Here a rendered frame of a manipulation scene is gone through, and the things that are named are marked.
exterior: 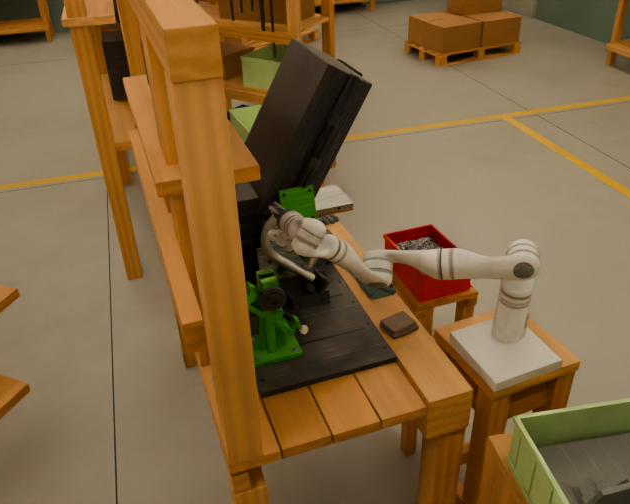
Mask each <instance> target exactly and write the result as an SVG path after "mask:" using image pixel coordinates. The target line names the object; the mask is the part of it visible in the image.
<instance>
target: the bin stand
mask: <svg viewBox="0 0 630 504"><path fill-rule="evenodd" d="M392 283H393V285H394V286H393V287H394V288H395V289H396V291H397V292H396V293H397V294H398V296H399V297H400V298H401V299H402V301H403V302H404V303H405V304H406V306H407V307H408V308H409V309H410V311H411V312H412V313H413V314H414V316H415V317H416V318H417V319H418V321H419V322H420V323H421V324H422V326H423V327H424V328H425V329H426V331H427V332H428V333H429V334H430V336H431V337H432V326H433V315H434V307H438V306H442V305H446V304H450V303H454V302H457V303H456V312H455V321H454V322H457V321H460V320H463V319H466V318H469V317H473V313H474V306H475V305H476V304H477V299H478V291H477V290H476V289H475V288H474V287H473V286H472V288H471V287H470V289H469V290H468V291H465V292H461V293H457V294H453V295H449V296H445V297H441V298H437V299H433V300H429V301H425V302H419V301H418V300H417V298H416V297H415V296H414V295H413V294H412V293H411V291H410V290H409V289H408V288H407V287H406V286H405V284H404V283H403V282H402V281H401V280H400V279H399V277H398V276H397V275H396V274H395V273H394V271H393V278H392ZM416 440H417V425H416V424H415V422H414V420H410V421H407V422H404V423H402V429H401V445H400V449H401V450H402V452H403V454H404V455H405V456H409V455H412V454H415V452H416Z"/></svg>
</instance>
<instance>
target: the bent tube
mask: <svg viewBox="0 0 630 504"><path fill-rule="evenodd" d="M276 224H277V219H276V218H275V217H274V215H273V214H272V215H271V216H270V218H269V219H268V220H267V222H266V223H265V225H264V227H263V229H262V232H261V246H262V249H263V251H264V253H265V255H266V256H267V257H268V258H269V259H270V260H272V261H273V262H275V263H277V264H278V265H280V266H282V267H284V268H285V269H287V270H289V271H291V272H292V273H294V274H296V275H298V276H300V277H301V278H303V279H305V280H307V281H308V282H310V283H311V282H313V280H314V279H315V275H314V274H313V273H311V272H309V271H307V270H306V269H304V268H302V267H300V266H299V265H297V264H295V263H293V262H292V261H290V260H288V259H287V258H285V257H283V256H281V255H280V254H278V253H276V252H275V251H274V250H273V248H272V246H271V243H270V239H269V238H268V237H267V232H268V231H269V230H270V229H273V228H274V227H275V226H276Z"/></svg>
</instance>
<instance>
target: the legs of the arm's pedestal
mask: <svg viewBox="0 0 630 504"><path fill-rule="evenodd" d="M435 342H436V343H437V345H438V346H439V347H440V348H441V350H442V351H443V352H444V353H445V355H446V356H447V357H448V358H449V360H450V361H451V362H452V363H453V365H454V366H455V367H456V368H457V370H458V371H459V372H460V373H461V375H462V376H463V377H464V378H465V380H466V381H467V382H468V383H469V385H470V386H471V387H472V388H473V397H472V404H471V407H472V408H473V409H474V410H475V414H474V420H473V427H472V434H471V441H469V442H467V443H464V444H463V450H462V458H461V465H463V464H466V463H467V467H466V474H465V481H464V487H463V485H462V484H461V483H460V481H459V480H458V486H457V493H456V500H455V504H477V500H478V494H479V488H480V482H481V476H482V470H483V465H484V459H485V453H486V447H487V441H488V436H492V435H498V434H504V433H505V428H506V423H507V419H509V418H512V417H513V416H516V415H520V414H523V413H525V412H528V411H530V410H533V412H532V413H536V412H542V411H549V410H555V409H562V408H566V406H567V402H568V399H569V395H570V391H571V387H572V383H573V379H574V375H575V371H574V372H572V373H569V374H566V375H563V376H561V377H558V378H555V379H553V380H550V381H547V382H544V383H542V384H539V385H536V386H533V387H531V388H528V389H525V390H523V391H520V392H517V393H514V394H512V395H509V396H506V397H503V398H501V399H498V400H495V401H491V400H490V399H489V398H488V397H487V395H486V394H485V393H484V392H483V391H482V390H481V389H480V388H479V387H478V386H477V384H476V383H475V382H474V381H473V380H472V379H471V378H470V377H469V376H468V375H467V373H466V372H465V371H464V370H463V369H462V368H461V367H460V366H459V365H458V364H457V363H456V361H455V360H454V359H453V358H452V357H451V356H450V355H449V354H448V353H447V352H446V350H445V349H444V348H443V347H442V346H441V345H440V344H439V343H438V342H437V341H436V339H435ZM461 465H460V466H461Z"/></svg>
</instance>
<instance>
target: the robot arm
mask: <svg viewBox="0 0 630 504"><path fill-rule="evenodd" d="M267 210H268V211H269V212H270V213H273V215H274V217H275V218H276V219H277V226H278V228H279V230H273V229H270V230H269V231H268V232H267V237H268V238H269V239H270V240H272V241H273V242H274V243H276V244H277V245H279V246H280V247H281V248H283V249H284V250H286V251H288V252H291V251H292V250H294V251H295V252H296V253H297V254H299V255H301V256H304V257H318V258H324V259H326V260H328V261H330V262H332V263H335V264H337V265H339V266H340V267H342V268H344V269H345V270H346V271H348V272H349V273H350V274H351V275H353V276H354V277H355V278H357V279H358V280H360V281H361V282H362V283H364V284H365V285H367V286H370V287H373V288H385V287H388V286H389V285H391V283H392V278H393V263H401V264H406V265H409V266H412V267H414V268H416V269H418V270H419V271H421V272H423V273H424V274H426V275H428V276H429V277H431V278H434V279H437V280H454V279H501V285H500V291H499V296H498V301H497V306H496V311H495V316H494V321H493V325H492V335H493V337H494V338H495V339H497V340H498V341H500V342H503V343H508V344H512V343H517V342H519V341H520V340H521V338H522V337H525V333H526V329H527V325H528V321H529V317H530V312H529V311H528V309H529V305H530V301H531V297H532V292H533V288H534V278H535V277H536V276H537V275H538V274H539V272H540V268H541V265H540V253H539V249H538V247H537V245H536V244H535V243H534V242H532V241H530V240H527V239H519V240H516V241H514V242H512V243H511V244H510V245H509V246H508V248H507V250H506V254H505V256H501V257H488V256H482V255H479V254H476V253H473V252H471V251H468V250H464V249H460V248H447V249H431V250H370V251H367V252H366V253H364V256H363V262H362V260H361V259H360V257H359V256H358V254H357V253H356V251H355V250H354V249H353V247H352V246H351V245H350V244H348V243H347V242H346V241H344V240H342V239H340V238H338V237H336V236H334V235H331V234H326V228H325V225H324V224H323V223H322V222H321V221H319V220H317V219H314V218H304V217H303V216H302V215H301V214H299V213H298V212H297V211H295V210H292V209H287V210H283V209H281V208H277V207H276V205H274V204H271V205H270V206H269V208H268V209H267ZM325 234H326V235H325ZM291 239H292V241H291Z"/></svg>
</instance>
